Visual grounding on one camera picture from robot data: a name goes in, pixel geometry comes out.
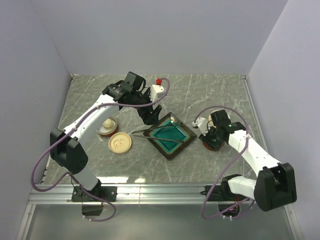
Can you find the red steel lunch container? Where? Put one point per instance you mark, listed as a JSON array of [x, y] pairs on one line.
[[108, 132]]

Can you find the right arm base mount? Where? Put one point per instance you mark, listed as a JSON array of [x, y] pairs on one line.
[[225, 199]]

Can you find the cream white bowl container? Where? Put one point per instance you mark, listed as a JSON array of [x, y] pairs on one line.
[[216, 117]]

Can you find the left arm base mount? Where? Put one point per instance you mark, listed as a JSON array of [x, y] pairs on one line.
[[93, 201]]

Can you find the cream round lid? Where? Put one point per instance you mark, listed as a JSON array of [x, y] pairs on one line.
[[120, 143]]

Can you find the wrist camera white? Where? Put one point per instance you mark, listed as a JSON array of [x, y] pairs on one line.
[[156, 90], [201, 124]]

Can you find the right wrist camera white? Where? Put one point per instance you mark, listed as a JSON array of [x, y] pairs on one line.
[[201, 124]]

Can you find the teal square plate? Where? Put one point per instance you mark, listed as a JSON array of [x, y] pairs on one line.
[[171, 150]]

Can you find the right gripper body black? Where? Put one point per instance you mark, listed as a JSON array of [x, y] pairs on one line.
[[211, 138]]

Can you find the metal tongs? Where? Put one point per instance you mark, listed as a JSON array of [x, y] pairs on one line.
[[168, 132]]

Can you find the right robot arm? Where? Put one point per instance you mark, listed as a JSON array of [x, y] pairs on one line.
[[275, 183]]

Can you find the aluminium mounting rail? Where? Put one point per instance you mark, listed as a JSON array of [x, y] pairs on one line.
[[127, 193]]

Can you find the white egg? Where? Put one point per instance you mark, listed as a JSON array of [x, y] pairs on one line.
[[108, 123]]

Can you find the red round lid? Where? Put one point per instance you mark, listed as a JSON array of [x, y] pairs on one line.
[[210, 148]]

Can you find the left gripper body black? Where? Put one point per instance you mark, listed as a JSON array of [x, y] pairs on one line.
[[140, 99]]

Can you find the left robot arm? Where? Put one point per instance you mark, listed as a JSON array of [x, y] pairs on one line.
[[66, 145]]

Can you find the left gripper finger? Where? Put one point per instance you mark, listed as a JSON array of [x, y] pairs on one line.
[[144, 115], [153, 116]]

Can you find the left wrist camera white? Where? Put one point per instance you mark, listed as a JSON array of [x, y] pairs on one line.
[[156, 90]]

